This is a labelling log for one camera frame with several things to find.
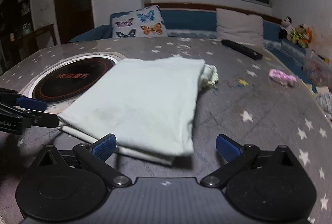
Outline pale green shirt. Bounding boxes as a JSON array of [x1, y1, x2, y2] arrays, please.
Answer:
[[59, 57, 218, 165]]

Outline dark wooden side table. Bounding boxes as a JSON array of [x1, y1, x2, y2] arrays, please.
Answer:
[[18, 24, 58, 59]]

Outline grey star tablecloth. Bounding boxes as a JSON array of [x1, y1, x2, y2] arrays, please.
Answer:
[[0, 36, 332, 224]]

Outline dark shelf cabinet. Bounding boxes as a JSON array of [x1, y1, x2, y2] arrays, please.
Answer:
[[1, 0, 34, 72]]

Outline black remote control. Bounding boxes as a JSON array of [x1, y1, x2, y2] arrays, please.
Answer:
[[221, 39, 263, 60]]

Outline clear plastic storage box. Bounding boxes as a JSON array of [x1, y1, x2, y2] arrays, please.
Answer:
[[303, 49, 332, 88]]

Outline beige pillow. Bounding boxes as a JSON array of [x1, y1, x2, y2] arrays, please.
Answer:
[[216, 8, 264, 47]]

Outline butterfly print pillow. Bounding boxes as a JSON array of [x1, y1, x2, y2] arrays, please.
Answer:
[[110, 5, 168, 38]]

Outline panda plush toy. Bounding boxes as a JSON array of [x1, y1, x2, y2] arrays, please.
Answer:
[[278, 16, 293, 39]]

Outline orange green plush toys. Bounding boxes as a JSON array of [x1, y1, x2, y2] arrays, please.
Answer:
[[287, 24, 313, 48]]

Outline blue sofa bench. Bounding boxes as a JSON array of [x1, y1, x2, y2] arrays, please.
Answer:
[[69, 9, 317, 92]]

